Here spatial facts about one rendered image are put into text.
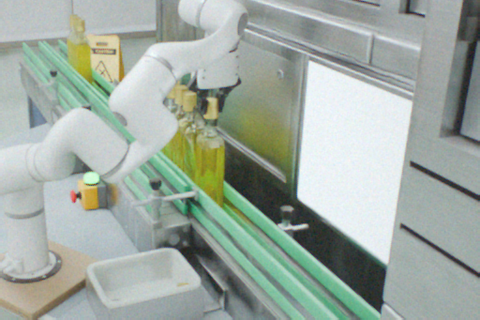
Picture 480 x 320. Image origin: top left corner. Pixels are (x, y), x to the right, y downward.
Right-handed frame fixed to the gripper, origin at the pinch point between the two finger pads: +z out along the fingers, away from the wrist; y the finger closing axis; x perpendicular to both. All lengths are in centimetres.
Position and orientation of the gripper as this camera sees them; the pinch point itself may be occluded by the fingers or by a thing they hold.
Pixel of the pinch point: (211, 103)
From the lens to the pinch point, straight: 152.1
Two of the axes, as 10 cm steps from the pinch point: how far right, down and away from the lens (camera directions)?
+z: -1.0, 8.0, 5.9
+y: -9.3, 1.4, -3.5
